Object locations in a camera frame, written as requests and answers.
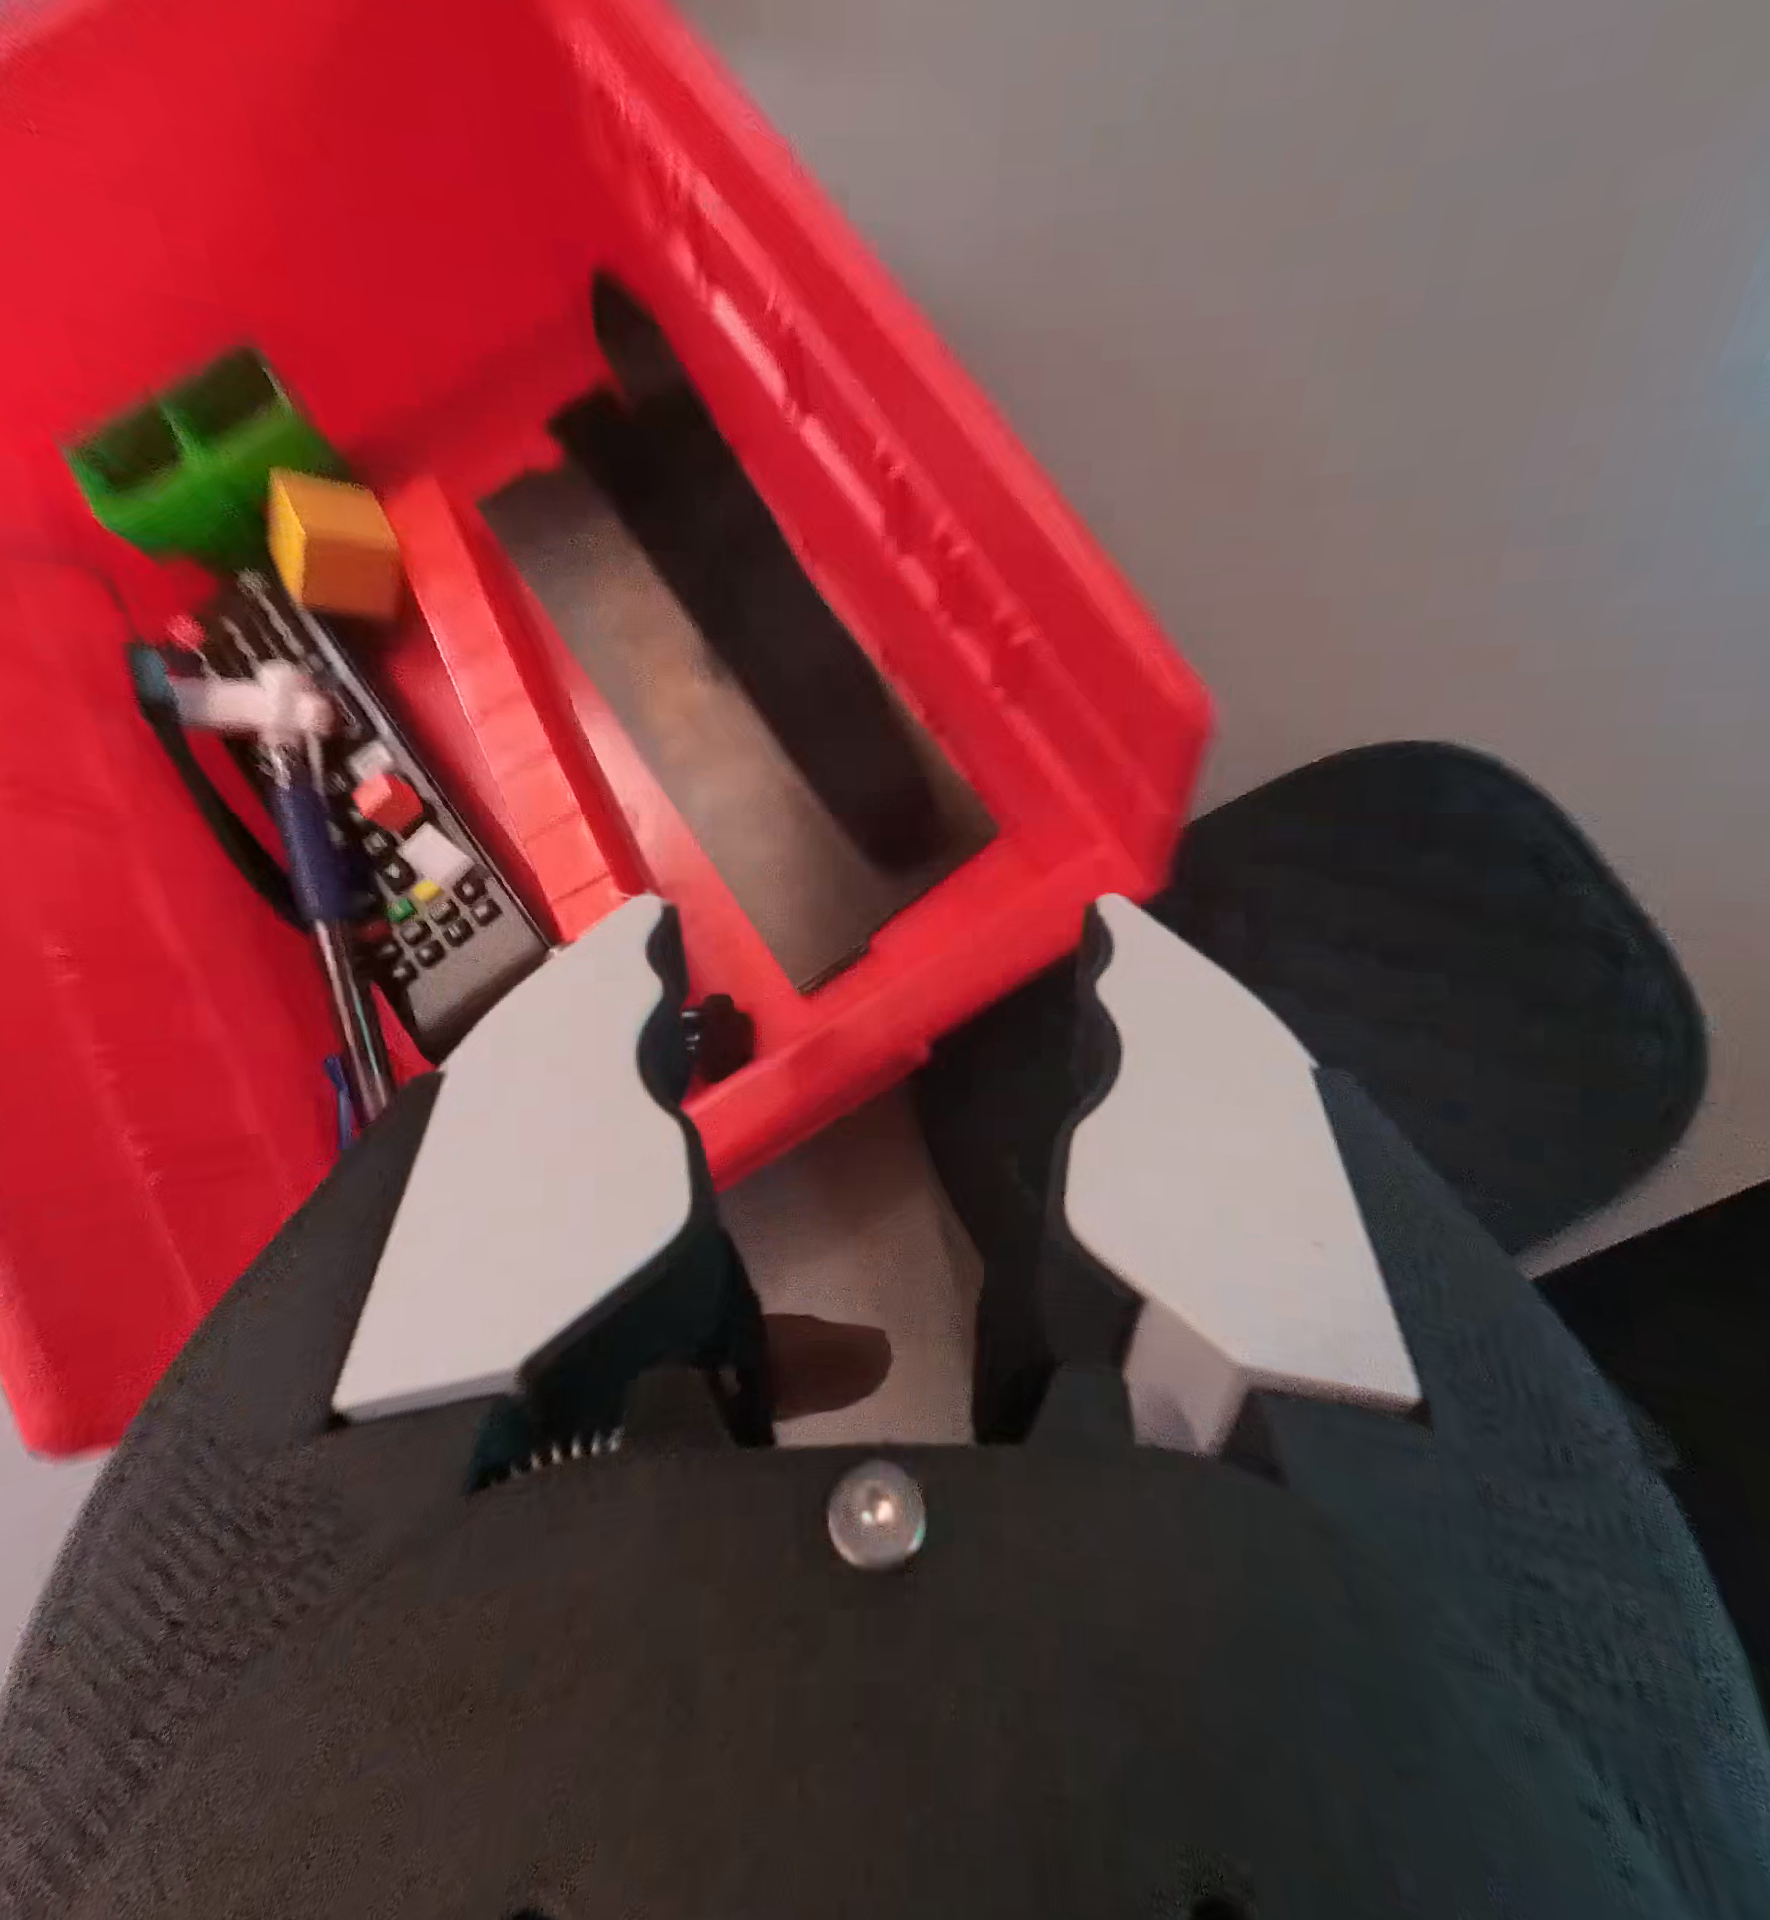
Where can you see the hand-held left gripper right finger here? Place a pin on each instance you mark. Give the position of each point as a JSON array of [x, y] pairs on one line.
[[1231, 1200]]

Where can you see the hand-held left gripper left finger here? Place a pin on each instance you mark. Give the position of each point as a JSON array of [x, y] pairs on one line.
[[525, 1200]]

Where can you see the red plastic bin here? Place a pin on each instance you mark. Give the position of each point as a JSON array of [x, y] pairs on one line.
[[77, 900]]

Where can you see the person's left hand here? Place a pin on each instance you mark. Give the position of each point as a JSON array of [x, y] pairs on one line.
[[826, 1366]]

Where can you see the small white cube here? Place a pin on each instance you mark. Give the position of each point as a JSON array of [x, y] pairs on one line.
[[433, 865]]

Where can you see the small red cube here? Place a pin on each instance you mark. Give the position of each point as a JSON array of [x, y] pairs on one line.
[[388, 803]]

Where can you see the yellow block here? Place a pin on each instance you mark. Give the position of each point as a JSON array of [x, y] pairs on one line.
[[338, 548]]

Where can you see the green plastic block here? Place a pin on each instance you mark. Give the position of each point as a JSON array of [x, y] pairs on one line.
[[194, 464]]

